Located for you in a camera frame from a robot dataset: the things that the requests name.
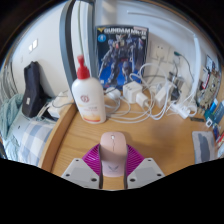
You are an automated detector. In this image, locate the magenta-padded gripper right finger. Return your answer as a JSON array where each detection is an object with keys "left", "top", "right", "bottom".
[{"left": 124, "top": 143, "right": 166, "bottom": 190}]

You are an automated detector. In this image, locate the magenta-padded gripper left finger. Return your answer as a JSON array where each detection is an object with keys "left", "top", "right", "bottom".
[{"left": 60, "top": 143, "right": 103, "bottom": 190}]

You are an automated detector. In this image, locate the pink computer mouse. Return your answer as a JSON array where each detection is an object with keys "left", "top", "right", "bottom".
[{"left": 98, "top": 131, "right": 129, "bottom": 178}]

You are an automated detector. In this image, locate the plaid bedding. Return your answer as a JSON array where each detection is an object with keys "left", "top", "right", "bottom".
[{"left": 16, "top": 118, "right": 56, "bottom": 167}]

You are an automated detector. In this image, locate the small white charger block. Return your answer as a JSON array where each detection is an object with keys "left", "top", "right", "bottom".
[{"left": 134, "top": 92, "right": 150, "bottom": 108}]

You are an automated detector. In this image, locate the white red-capped lotion bottle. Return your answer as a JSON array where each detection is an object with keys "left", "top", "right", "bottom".
[{"left": 71, "top": 54, "right": 108, "bottom": 125}]

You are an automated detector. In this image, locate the white power strip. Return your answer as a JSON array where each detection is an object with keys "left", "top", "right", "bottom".
[{"left": 169, "top": 101, "right": 198, "bottom": 120}]

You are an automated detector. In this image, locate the black ruler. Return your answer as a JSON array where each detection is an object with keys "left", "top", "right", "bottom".
[{"left": 189, "top": 116, "right": 205, "bottom": 123}]

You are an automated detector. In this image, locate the white plug adapter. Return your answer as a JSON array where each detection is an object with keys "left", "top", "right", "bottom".
[{"left": 154, "top": 83, "right": 172, "bottom": 109}]

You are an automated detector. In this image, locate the large white charger block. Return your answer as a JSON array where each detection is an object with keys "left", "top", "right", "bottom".
[{"left": 122, "top": 81, "right": 144, "bottom": 104}]

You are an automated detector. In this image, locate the teal blanket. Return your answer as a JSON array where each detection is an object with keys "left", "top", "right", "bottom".
[{"left": 0, "top": 93, "right": 24, "bottom": 141}]

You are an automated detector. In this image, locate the black bag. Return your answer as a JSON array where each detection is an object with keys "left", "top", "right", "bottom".
[{"left": 21, "top": 60, "right": 48, "bottom": 119}]

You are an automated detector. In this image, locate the colourful printed box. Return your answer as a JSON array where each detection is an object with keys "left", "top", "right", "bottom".
[{"left": 196, "top": 54, "right": 222, "bottom": 108}]

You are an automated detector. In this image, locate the robot model kit box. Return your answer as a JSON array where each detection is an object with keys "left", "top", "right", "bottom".
[{"left": 95, "top": 25, "right": 150, "bottom": 92}]

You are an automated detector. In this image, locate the dark green-plugged cable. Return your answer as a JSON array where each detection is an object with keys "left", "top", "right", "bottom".
[{"left": 173, "top": 50, "right": 195, "bottom": 84}]

